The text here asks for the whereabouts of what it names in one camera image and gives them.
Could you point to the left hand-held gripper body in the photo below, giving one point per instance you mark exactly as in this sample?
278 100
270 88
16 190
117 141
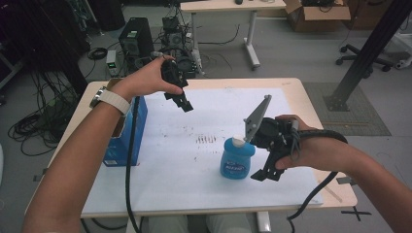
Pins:
173 74

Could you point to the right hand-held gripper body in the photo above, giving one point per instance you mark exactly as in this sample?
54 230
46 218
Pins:
272 134

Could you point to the blue bottle with white cap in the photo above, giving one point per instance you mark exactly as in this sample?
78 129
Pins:
236 160

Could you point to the blue cardboard box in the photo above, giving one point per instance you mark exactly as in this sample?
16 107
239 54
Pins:
121 145

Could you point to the person's left hand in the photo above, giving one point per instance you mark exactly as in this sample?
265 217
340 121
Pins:
144 81

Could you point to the person's right hand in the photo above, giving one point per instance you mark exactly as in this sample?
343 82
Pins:
319 152

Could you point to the open computer chassis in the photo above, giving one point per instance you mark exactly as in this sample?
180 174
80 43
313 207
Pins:
176 39

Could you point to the white table leg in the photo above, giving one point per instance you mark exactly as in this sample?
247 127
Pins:
264 223

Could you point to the black computer tower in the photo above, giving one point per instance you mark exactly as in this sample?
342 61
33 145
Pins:
136 39

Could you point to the small white power device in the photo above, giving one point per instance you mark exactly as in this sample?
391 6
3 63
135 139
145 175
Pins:
111 63

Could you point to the white table mat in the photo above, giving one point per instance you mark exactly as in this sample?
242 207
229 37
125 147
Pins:
181 168

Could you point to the person's right leg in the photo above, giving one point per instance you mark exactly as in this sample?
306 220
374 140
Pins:
228 224

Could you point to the person's leg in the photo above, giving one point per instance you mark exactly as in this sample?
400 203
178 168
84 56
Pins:
228 224
168 225

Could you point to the light wooden desk white legs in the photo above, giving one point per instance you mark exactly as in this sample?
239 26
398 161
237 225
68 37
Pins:
226 6

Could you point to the dark grey floor mat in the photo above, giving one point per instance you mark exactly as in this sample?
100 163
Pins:
366 123

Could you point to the black computer mouse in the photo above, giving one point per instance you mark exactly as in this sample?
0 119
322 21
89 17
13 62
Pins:
239 1

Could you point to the black office chair base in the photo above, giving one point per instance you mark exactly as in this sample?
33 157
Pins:
356 58

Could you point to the person's left leg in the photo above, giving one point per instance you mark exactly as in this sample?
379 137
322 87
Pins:
168 225

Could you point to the open brown cardboard box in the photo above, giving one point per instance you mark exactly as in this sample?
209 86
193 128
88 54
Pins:
317 16

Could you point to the black metal stand beam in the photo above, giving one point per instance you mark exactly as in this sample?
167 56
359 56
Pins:
369 51

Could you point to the dark curtain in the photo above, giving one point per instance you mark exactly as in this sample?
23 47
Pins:
42 39

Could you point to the white object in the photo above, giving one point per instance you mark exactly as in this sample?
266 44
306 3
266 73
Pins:
403 63

